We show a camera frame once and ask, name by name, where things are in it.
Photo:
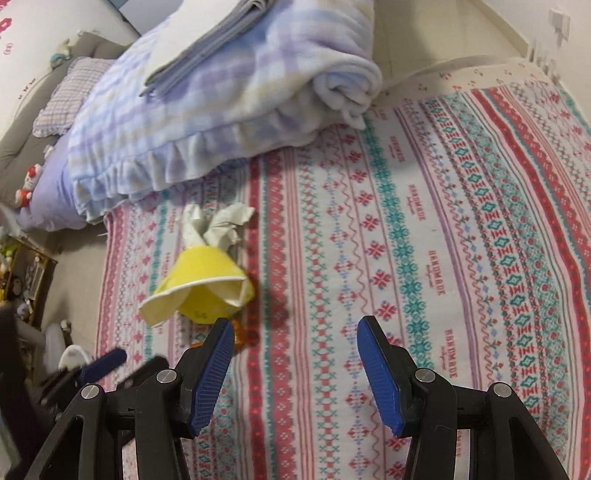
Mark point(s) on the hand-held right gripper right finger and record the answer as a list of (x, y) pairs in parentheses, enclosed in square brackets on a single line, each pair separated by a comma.
[(383, 378)]

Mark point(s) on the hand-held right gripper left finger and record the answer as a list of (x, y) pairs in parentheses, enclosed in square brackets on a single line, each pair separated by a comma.
[(210, 378)]

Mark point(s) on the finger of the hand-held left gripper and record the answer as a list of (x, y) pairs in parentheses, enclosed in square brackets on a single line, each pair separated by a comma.
[(104, 362), (141, 367)]

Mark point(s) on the crushed yellow paper cup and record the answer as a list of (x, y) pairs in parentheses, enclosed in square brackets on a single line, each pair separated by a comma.
[(203, 272)]

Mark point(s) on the grey floor stand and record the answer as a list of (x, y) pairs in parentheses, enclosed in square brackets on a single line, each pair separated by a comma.
[(55, 341)]

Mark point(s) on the orange plastic wrapper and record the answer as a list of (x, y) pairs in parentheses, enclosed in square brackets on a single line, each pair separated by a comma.
[(242, 336)]

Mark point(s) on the wooden toy shelf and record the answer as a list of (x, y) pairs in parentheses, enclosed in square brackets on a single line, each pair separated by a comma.
[(32, 277)]

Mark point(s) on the crumpled white tissue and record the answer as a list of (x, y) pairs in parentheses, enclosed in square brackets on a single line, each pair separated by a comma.
[(217, 228)]

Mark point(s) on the purple bed sheet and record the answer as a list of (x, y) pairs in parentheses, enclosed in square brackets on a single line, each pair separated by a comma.
[(51, 194)]

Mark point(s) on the small red plush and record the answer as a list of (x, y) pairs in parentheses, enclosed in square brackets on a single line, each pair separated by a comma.
[(23, 196)]

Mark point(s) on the white cat plush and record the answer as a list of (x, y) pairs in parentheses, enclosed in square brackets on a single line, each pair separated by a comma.
[(34, 175)]

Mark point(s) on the grey headboard cushion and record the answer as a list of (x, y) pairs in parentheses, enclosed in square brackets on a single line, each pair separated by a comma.
[(18, 157)]

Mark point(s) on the plaid pillow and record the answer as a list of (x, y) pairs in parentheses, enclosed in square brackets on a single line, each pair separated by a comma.
[(69, 97)]

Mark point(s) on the plaid ruffled blanket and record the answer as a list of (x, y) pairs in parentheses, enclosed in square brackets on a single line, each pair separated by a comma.
[(231, 106)]

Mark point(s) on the pale plush toy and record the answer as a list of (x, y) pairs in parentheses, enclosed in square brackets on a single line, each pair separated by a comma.
[(62, 51)]

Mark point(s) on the folded grey white sheet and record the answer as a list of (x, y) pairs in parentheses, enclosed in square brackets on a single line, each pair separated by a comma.
[(198, 55)]

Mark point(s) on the white wall socket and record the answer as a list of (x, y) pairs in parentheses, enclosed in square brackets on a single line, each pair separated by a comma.
[(558, 25)]

